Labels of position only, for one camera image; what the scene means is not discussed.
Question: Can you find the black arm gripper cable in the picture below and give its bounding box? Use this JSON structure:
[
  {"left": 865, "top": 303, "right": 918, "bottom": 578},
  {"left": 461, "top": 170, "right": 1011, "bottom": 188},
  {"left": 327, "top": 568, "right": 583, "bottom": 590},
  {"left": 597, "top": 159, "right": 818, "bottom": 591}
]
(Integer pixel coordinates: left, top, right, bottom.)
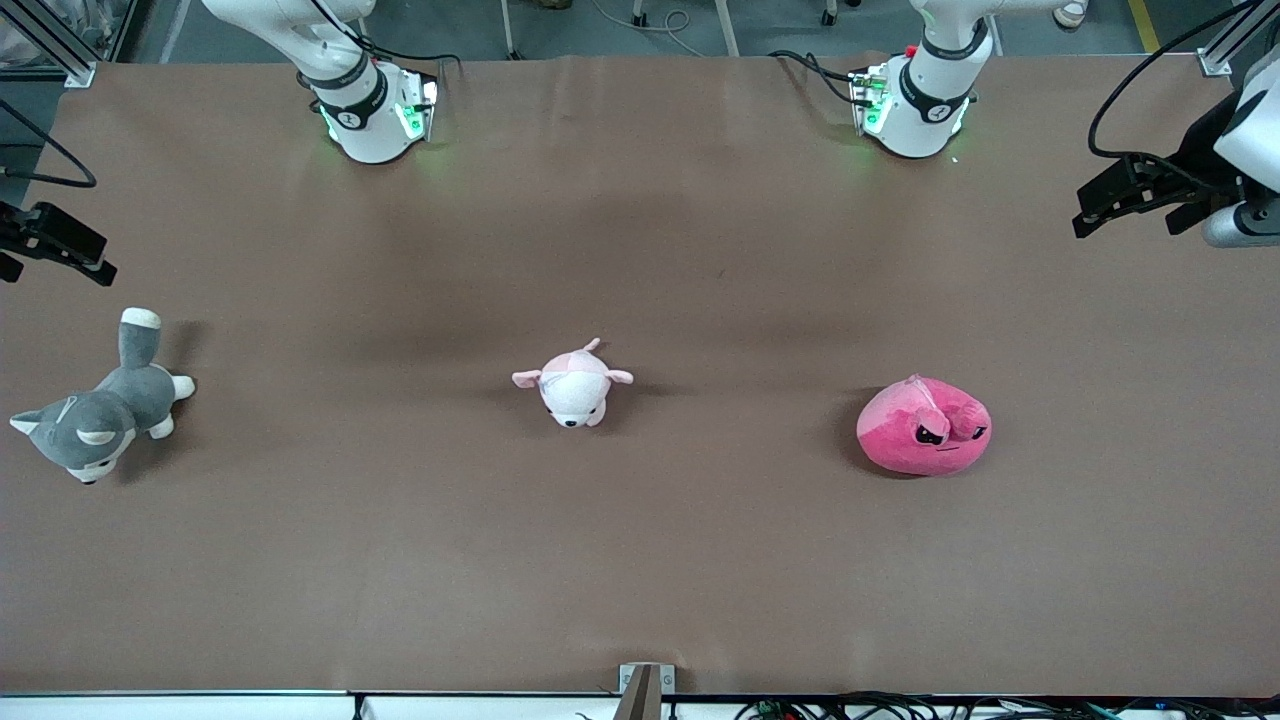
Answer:
[
  {"left": 0, "top": 98, "right": 99, "bottom": 190},
  {"left": 1088, "top": 0, "right": 1263, "bottom": 163}
]

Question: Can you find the tangled black cable bundle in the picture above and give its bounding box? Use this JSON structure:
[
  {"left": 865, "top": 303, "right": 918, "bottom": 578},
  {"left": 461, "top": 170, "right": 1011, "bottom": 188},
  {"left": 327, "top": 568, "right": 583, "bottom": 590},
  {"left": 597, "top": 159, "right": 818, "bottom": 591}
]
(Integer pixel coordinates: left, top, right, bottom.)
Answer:
[{"left": 735, "top": 691, "right": 1280, "bottom": 720}]

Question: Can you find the black left arm base cable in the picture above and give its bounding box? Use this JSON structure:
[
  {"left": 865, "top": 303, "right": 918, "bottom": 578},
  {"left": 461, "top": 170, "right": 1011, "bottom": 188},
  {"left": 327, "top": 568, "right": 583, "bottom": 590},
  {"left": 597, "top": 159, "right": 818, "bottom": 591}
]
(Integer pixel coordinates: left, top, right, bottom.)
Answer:
[{"left": 767, "top": 49, "right": 873, "bottom": 107}]

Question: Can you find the aluminium frame post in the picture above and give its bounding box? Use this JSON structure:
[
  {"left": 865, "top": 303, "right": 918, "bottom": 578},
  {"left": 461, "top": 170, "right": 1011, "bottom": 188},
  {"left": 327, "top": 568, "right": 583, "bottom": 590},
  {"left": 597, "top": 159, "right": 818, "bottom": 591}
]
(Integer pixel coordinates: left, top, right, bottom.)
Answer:
[
  {"left": 0, "top": 0, "right": 99, "bottom": 89},
  {"left": 1197, "top": 0, "right": 1263, "bottom": 79}
]

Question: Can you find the black left arm gripper cable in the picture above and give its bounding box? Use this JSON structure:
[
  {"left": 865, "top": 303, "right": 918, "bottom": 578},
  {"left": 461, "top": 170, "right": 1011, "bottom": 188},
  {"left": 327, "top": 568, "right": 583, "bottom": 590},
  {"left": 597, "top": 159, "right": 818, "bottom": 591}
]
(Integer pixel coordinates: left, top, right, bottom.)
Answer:
[{"left": 1088, "top": 0, "right": 1263, "bottom": 163}]

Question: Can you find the brown table cover sheet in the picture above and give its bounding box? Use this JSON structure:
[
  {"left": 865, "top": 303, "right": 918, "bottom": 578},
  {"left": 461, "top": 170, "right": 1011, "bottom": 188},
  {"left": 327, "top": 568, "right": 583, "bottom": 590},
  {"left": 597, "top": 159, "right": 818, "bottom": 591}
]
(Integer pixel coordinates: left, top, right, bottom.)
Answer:
[{"left": 0, "top": 52, "right": 1280, "bottom": 699}]

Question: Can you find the metal table edge bracket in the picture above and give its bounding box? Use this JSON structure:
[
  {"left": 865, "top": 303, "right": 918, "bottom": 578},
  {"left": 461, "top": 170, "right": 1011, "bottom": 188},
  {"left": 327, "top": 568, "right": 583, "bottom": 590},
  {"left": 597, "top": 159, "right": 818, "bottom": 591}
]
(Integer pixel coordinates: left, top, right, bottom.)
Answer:
[{"left": 617, "top": 662, "right": 677, "bottom": 720}]

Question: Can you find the pale pink white plush puppy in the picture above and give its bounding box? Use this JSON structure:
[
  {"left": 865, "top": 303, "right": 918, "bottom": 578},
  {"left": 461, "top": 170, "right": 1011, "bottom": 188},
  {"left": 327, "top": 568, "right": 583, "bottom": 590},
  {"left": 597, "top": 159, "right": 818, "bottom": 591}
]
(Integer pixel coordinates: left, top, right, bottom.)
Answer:
[{"left": 512, "top": 338, "right": 635, "bottom": 429}]

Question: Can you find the white table edge rail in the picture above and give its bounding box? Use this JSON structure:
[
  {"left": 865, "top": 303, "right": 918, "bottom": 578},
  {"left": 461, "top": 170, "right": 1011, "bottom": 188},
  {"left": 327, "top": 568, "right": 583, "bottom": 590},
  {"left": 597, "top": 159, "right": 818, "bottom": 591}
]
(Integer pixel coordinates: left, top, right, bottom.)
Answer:
[{"left": 0, "top": 690, "right": 623, "bottom": 720}]

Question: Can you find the round hot pink plush toy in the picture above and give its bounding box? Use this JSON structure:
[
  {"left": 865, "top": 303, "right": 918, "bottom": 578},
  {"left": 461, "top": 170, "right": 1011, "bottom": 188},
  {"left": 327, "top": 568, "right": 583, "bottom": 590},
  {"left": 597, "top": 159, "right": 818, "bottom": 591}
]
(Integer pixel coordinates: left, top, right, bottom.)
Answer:
[{"left": 856, "top": 374, "right": 993, "bottom": 477}]

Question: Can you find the grey white husky plush toy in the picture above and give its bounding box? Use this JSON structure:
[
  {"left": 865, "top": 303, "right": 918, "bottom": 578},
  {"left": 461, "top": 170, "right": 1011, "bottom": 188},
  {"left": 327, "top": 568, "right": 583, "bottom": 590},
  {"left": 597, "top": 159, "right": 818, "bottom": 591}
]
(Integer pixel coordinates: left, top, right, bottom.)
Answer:
[{"left": 9, "top": 307, "right": 196, "bottom": 485}]

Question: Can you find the black right arm gripper cable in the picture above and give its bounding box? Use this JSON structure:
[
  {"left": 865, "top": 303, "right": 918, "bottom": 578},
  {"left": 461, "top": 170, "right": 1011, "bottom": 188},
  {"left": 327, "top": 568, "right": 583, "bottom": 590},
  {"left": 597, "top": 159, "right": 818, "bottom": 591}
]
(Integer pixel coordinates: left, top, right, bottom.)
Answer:
[{"left": 0, "top": 98, "right": 99, "bottom": 190}]

